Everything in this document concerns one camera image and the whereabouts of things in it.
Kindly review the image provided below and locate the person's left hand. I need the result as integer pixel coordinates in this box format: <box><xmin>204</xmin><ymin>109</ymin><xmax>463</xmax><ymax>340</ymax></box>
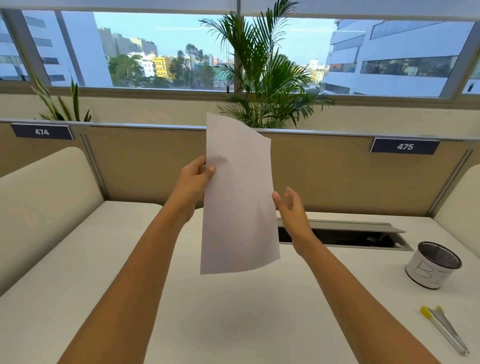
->
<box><xmin>164</xmin><ymin>155</ymin><xmax>217</xmax><ymax>226</ymax></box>

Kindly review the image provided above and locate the person's right forearm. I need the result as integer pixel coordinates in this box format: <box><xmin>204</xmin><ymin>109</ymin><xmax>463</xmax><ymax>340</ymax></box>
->
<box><xmin>299</xmin><ymin>240</ymin><xmax>442</xmax><ymax>364</ymax></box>

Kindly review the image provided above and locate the beige desk partition panel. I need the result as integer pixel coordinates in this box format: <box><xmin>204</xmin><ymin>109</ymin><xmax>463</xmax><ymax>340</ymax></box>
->
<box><xmin>0</xmin><ymin>118</ymin><xmax>480</xmax><ymax>219</ymax></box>

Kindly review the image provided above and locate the green palm plant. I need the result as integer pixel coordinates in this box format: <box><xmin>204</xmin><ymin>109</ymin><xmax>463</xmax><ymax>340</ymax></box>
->
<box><xmin>199</xmin><ymin>0</ymin><xmax>335</xmax><ymax>130</ymax></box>

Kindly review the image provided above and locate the white paper sheet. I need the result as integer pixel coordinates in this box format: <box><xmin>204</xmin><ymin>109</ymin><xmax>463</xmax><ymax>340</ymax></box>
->
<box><xmin>200</xmin><ymin>112</ymin><xmax>281</xmax><ymax>275</ymax></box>

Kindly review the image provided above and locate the white window frame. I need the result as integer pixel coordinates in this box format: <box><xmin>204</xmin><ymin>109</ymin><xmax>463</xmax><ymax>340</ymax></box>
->
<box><xmin>0</xmin><ymin>0</ymin><xmax>480</xmax><ymax>101</ymax></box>

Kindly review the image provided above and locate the person's right hand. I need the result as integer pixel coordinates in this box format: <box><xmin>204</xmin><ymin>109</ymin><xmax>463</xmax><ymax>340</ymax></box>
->
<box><xmin>272</xmin><ymin>186</ymin><xmax>320</xmax><ymax>260</ymax></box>

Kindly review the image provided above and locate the dark blue number label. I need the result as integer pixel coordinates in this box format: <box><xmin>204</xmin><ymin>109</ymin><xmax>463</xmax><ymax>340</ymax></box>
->
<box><xmin>10</xmin><ymin>123</ymin><xmax>75</xmax><ymax>141</ymax></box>
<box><xmin>370</xmin><ymin>137</ymin><xmax>441</xmax><ymax>155</ymax></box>

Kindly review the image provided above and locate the person's left forearm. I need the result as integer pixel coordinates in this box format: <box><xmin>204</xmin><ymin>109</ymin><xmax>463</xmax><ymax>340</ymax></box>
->
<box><xmin>56</xmin><ymin>204</ymin><xmax>196</xmax><ymax>364</ymax></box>

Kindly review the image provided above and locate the grey desk cable hatch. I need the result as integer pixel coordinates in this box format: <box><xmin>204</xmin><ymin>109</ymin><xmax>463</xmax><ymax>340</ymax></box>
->
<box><xmin>276</xmin><ymin>218</ymin><xmax>415</xmax><ymax>252</ymax></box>

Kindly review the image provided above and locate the white rounded side divider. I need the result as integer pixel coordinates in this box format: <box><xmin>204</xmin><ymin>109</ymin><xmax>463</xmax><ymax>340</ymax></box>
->
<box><xmin>0</xmin><ymin>146</ymin><xmax>104</xmax><ymax>298</ymax></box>

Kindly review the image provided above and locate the black mesh cup white label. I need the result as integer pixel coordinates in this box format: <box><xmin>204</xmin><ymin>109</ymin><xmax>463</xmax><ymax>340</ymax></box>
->
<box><xmin>404</xmin><ymin>241</ymin><xmax>463</xmax><ymax>290</ymax></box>

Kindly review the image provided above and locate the green snake plant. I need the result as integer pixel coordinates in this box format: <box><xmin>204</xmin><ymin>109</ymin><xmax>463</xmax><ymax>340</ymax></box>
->
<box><xmin>31</xmin><ymin>77</ymin><xmax>92</xmax><ymax>123</ymax></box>

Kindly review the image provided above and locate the white office building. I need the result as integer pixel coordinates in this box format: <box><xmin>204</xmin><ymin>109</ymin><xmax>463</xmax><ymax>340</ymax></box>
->
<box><xmin>322</xmin><ymin>19</ymin><xmax>478</xmax><ymax>98</ymax></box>
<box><xmin>0</xmin><ymin>11</ymin><xmax>114</xmax><ymax>88</ymax></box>

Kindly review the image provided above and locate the silver pen yellow cap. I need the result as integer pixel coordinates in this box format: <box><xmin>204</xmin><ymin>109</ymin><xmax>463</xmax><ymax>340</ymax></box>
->
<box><xmin>419</xmin><ymin>306</ymin><xmax>470</xmax><ymax>356</ymax></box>
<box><xmin>434</xmin><ymin>305</ymin><xmax>461</xmax><ymax>340</ymax></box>

